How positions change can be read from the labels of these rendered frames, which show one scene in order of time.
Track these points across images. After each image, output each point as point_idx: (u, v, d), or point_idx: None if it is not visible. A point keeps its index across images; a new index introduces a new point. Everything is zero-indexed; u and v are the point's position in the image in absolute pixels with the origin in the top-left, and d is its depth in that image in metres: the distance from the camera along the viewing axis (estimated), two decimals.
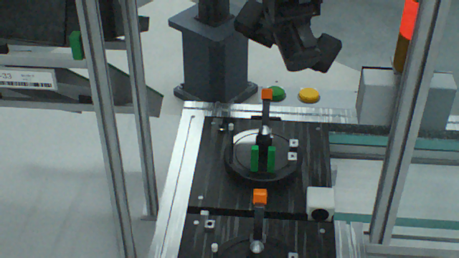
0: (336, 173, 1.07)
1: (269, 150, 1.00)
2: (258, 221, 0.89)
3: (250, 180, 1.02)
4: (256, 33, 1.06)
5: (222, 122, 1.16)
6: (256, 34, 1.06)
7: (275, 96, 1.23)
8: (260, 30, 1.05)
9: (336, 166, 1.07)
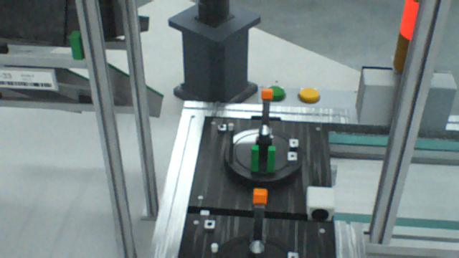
0: (336, 173, 1.07)
1: (269, 150, 1.00)
2: (258, 221, 0.89)
3: (250, 180, 1.02)
4: None
5: (222, 122, 1.16)
6: None
7: (275, 96, 1.23)
8: None
9: (336, 166, 1.07)
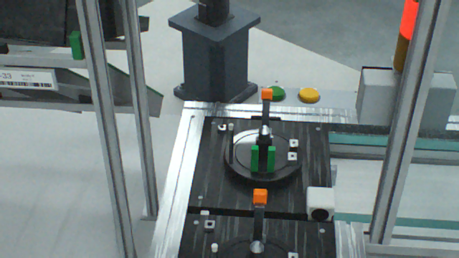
0: (336, 173, 1.07)
1: (269, 150, 1.00)
2: (258, 221, 0.89)
3: (250, 180, 1.02)
4: None
5: (222, 122, 1.16)
6: None
7: (275, 96, 1.23)
8: None
9: (336, 166, 1.07)
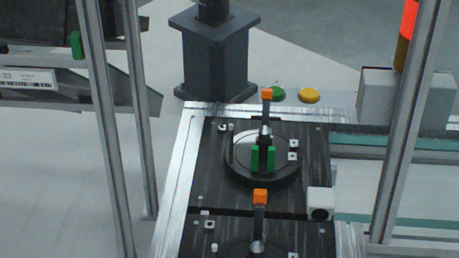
0: (336, 173, 1.07)
1: (269, 150, 1.00)
2: (258, 221, 0.89)
3: (250, 180, 1.02)
4: None
5: (222, 122, 1.16)
6: None
7: (275, 96, 1.23)
8: None
9: (336, 166, 1.07)
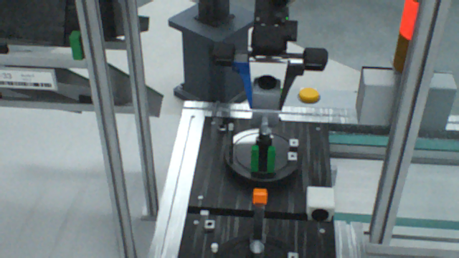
0: (336, 173, 1.07)
1: (269, 150, 1.00)
2: (258, 221, 0.89)
3: (250, 180, 1.02)
4: None
5: (222, 122, 1.16)
6: None
7: None
8: (284, 59, 0.99)
9: (336, 166, 1.07)
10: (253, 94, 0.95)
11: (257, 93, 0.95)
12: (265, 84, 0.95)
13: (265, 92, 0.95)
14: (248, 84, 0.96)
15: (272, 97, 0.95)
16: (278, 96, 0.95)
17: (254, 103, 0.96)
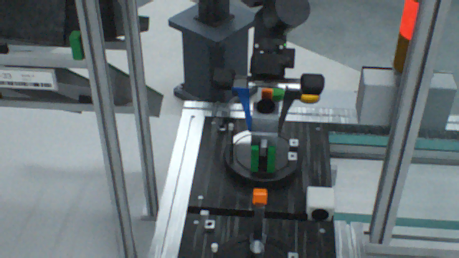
0: (336, 173, 1.07)
1: (269, 150, 1.00)
2: (258, 221, 0.89)
3: (250, 180, 1.02)
4: None
5: (222, 122, 1.16)
6: None
7: (275, 96, 1.23)
8: (282, 84, 1.02)
9: (336, 166, 1.07)
10: (252, 118, 0.99)
11: (256, 117, 0.99)
12: (264, 108, 0.99)
13: (263, 116, 0.99)
14: (247, 109, 1.00)
15: (270, 121, 0.99)
16: (276, 120, 0.98)
17: (254, 127, 1.00)
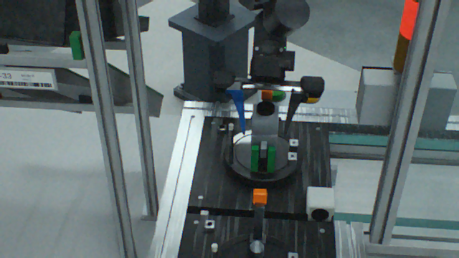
0: (336, 173, 1.07)
1: (269, 150, 1.00)
2: (258, 221, 0.89)
3: (250, 180, 1.02)
4: None
5: (222, 122, 1.16)
6: None
7: (275, 96, 1.23)
8: (288, 87, 1.03)
9: (336, 166, 1.07)
10: (252, 120, 0.99)
11: (256, 120, 0.99)
12: (264, 110, 0.99)
13: (263, 117, 0.99)
14: (241, 111, 1.00)
15: (270, 123, 0.99)
16: (276, 122, 0.99)
17: (254, 129, 1.00)
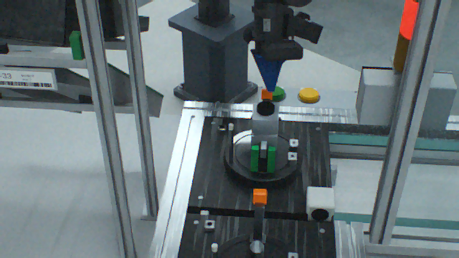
0: (336, 173, 1.07)
1: (269, 150, 1.00)
2: (258, 221, 0.89)
3: (250, 180, 1.02)
4: (258, 45, 1.03)
5: (222, 122, 1.16)
6: (258, 46, 1.03)
7: (275, 96, 1.23)
8: (262, 41, 1.02)
9: (336, 166, 1.07)
10: (252, 120, 0.99)
11: (256, 120, 0.99)
12: (264, 110, 0.99)
13: (263, 117, 0.99)
14: (278, 72, 1.03)
15: (270, 123, 0.99)
16: (276, 122, 0.99)
17: (254, 129, 1.00)
